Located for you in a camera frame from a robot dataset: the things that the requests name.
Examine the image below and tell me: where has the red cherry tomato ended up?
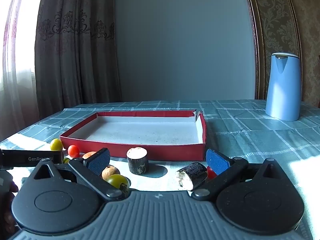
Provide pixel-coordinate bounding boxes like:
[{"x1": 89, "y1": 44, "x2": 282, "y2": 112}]
[
  {"x1": 206, "y1": 166, "x2": 217, "y2": 180},
  {"x1": 67, "y1": 145, "x2": 80, "y2": 158}
]

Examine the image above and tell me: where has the green tomato with stem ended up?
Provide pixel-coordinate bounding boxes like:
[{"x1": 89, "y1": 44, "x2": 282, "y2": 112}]
[{"x1": 106, "y1": 174, "x2": 130, "y2": 193}]

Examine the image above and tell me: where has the red shallow cardboard box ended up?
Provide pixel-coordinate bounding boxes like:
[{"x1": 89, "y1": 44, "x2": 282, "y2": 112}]
[{"x1": 59, "y1": 109, "x2": 207, "y2": 161}]

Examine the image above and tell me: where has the brown patterned curtain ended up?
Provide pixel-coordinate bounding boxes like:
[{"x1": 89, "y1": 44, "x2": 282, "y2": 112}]
[{"x1": 34, "y1": 0, "x2": 122, "y2": 118}]

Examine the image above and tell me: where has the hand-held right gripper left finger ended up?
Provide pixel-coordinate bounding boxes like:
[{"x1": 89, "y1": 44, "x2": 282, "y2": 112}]
[{"x1": 31, "y1": 148, "x2": 124, "y2": 202}]

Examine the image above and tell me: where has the dark sugarcane piece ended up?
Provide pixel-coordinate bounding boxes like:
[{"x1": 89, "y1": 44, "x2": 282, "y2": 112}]
[
  {"x1": 126, "y1": 147, "x2": 149, "y2": 175},
  {"x1": 175, "y1": 162, "x2": 208, "y2": 190}
]

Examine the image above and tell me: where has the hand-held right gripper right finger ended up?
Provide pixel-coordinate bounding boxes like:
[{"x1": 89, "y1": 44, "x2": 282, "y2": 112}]
[{"x1": 191, "y1": 149, "x2": 288, "y2": 202}]

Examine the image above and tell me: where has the yellow-green tomato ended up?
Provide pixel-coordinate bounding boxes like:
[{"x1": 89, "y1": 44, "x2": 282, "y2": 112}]
[{"x1": 50, "y1": 138, "x2": 63, "y2": 151}]

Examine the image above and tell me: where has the blue kettle jug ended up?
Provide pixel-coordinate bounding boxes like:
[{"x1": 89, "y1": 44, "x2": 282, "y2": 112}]
[{"x1": 265, "y1": 52, "x2": 302, "y2": 122}]

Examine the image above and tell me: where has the teal checked tablecloth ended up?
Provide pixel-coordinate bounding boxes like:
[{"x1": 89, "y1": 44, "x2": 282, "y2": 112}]
[{"x1": 0, "y1": 99, "x2": 320, "y2": 240}]

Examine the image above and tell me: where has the brown longan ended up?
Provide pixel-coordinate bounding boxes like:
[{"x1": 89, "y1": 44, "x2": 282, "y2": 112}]
[{"x1": 101, "y1": 165, "x2": 121, "y2": 180}]

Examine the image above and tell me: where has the ornate framed wall panel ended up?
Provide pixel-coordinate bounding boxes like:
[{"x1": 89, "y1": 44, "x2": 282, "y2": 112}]
[{"x1": 241, "y1": 0, "x2": 320, "y2": 103}]

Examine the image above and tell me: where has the sheer white curtain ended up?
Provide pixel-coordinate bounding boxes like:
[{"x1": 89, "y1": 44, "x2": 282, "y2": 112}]
[{"x1": 0, "y1": 0, "x2": 48, "y2": 140}]

